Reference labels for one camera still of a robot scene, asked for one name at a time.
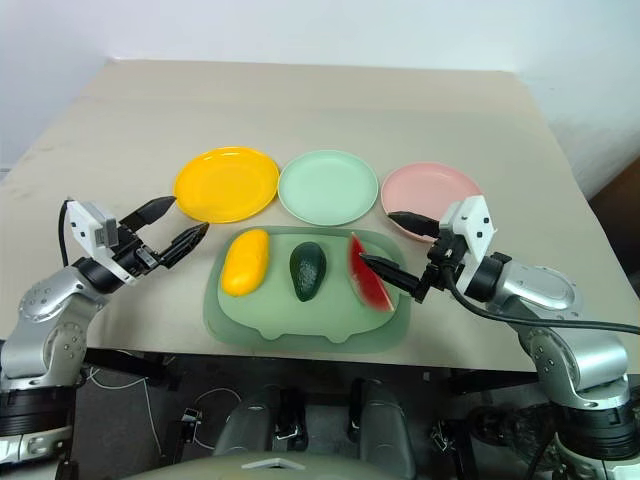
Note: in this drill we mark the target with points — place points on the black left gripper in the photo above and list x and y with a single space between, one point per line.
131 257

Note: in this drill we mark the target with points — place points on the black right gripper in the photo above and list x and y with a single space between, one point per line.
446 260

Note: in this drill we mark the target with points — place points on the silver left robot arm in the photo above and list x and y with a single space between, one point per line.
47 320

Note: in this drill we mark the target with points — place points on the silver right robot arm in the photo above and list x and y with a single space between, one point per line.
542 290

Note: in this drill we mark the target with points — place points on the pink plate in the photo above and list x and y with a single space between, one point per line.
425 187

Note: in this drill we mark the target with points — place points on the yellow plate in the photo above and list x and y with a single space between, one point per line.
225 185

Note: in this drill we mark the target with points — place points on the mint green plate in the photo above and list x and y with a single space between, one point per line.
327 187

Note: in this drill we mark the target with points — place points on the red watermelon slice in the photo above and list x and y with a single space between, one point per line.
363 289

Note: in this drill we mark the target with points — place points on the yellow mango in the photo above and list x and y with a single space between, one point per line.
245 262

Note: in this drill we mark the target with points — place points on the dark green avocado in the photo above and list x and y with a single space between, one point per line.
307 272

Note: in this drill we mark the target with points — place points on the translucent green tray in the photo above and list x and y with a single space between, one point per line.
320 320

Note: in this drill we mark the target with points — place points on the dark rounded grey shape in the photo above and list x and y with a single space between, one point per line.
382 425
262 420

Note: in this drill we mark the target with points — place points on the grey-green robot body top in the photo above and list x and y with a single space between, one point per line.
260 470

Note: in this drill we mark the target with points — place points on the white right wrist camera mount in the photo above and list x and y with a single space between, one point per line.
475 220

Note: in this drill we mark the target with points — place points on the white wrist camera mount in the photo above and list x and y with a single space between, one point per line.
475 220
87 227

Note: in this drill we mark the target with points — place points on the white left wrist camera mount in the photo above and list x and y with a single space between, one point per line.
87 227

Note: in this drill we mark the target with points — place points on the black table frame bar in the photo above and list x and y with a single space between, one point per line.
125 365

